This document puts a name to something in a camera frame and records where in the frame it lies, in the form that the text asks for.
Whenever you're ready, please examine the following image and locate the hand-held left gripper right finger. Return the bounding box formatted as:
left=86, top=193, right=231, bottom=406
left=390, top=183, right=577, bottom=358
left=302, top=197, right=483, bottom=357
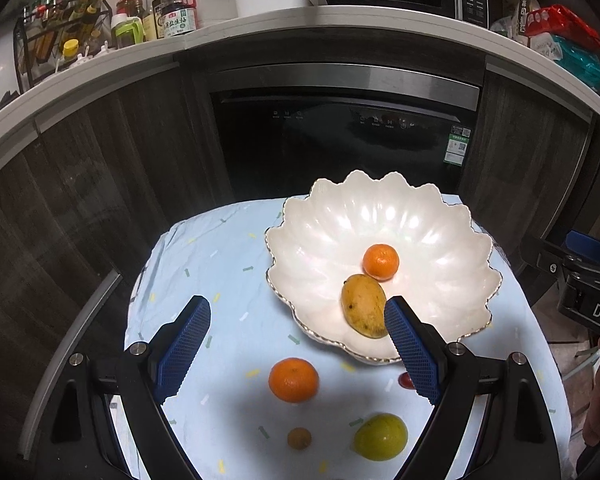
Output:
left=384, top=296, right=563, bottom=480

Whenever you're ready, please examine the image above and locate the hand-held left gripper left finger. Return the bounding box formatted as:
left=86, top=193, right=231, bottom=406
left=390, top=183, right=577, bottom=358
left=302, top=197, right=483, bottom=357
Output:
left=34, top=296, right=212, bottom=480

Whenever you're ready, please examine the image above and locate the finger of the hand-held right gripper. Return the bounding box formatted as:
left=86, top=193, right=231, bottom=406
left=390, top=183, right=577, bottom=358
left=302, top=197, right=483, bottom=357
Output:
left=522, top=236, right=581, bottom=276
left=565, top=230, right=600, bottom=266

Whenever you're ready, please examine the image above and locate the green apple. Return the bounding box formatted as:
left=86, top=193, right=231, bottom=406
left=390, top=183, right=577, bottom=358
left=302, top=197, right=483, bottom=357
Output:
left=353, top=413, right=409, bottom=462

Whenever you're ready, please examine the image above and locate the white scalloped bowl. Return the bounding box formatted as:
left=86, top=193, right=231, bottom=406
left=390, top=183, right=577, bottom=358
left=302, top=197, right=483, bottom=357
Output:
left=265, top=170, right=502, bottom=367

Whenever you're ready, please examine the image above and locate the brown longan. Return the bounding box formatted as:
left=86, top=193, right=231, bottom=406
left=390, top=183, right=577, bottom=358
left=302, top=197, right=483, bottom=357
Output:
left=286, top=426, right=312, bottom=451

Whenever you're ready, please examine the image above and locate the yellow mango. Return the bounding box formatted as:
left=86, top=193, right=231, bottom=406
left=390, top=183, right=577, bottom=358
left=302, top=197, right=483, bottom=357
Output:
left=341, top=273, right=391, bottom=340

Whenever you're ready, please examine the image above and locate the light blue printed tablecloth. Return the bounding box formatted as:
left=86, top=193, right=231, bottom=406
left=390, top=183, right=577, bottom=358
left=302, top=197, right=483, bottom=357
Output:
left=124, top=195, right=573, bottom=480

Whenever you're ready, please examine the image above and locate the small orange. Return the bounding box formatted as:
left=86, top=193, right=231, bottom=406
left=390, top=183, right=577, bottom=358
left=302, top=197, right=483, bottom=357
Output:
left=362, top=243, right=400, bottom=282

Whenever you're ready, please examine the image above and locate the dark wood cabinet door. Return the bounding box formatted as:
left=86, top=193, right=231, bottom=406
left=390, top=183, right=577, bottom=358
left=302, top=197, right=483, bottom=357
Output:
left=457, top=67, right=596, bottom=281
left=0, top=60, right=221, bottom=461

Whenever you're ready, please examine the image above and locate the large orange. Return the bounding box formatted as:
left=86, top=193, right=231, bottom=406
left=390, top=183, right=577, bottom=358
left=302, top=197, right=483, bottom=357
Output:
left=268, top=357, right=320, bottom=404

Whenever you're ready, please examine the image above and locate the green white label sticker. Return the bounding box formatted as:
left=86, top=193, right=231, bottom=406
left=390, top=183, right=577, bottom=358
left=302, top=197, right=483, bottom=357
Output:
left=443, top=127, right=473, bottom=165

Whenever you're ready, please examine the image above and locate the black built-in dishwasher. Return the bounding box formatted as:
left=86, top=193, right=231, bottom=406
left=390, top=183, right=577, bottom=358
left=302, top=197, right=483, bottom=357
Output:
left=205, top=62, right=482, bottom=211

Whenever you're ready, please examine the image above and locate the white food packet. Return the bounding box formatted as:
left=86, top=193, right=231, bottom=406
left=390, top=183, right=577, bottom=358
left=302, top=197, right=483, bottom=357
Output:
left=502, top=0, right=541, bottom=38

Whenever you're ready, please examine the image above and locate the white kitchen countertop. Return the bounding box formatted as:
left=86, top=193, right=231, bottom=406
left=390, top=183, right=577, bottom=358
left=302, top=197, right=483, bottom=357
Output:
left=0, top=2, right=600, bottom=176

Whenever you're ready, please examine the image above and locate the green white plastic container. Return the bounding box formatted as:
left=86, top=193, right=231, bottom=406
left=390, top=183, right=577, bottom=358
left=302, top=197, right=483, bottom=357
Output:
left=111, top=14, right=145, bottom=50

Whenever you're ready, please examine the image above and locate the small white cap bottle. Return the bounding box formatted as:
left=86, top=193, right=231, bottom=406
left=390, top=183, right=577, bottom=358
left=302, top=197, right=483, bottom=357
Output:
left=141, top=0, right=160, bottom=42

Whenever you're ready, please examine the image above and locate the dark sauce bottle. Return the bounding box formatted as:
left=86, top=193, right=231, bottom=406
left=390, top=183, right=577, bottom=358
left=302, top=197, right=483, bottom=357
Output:
left=152, top=0, right=173, bottom=41

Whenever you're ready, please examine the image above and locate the large soy sauce bottle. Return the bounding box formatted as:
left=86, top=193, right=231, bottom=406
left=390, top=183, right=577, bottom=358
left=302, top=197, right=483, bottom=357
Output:
left=162, top=0, right=201, bottom=39

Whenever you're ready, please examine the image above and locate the yellow cap oil bottle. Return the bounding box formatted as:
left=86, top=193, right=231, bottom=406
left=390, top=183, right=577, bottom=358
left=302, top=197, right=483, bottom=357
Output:
left=86, top=0, right=108, bottom=36
left=69, top=0, right=93, bottom=43

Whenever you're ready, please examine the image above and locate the black wire rack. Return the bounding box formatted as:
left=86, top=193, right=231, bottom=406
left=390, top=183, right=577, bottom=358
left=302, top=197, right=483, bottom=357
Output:
left=12, top=2, right=113, bottom=93

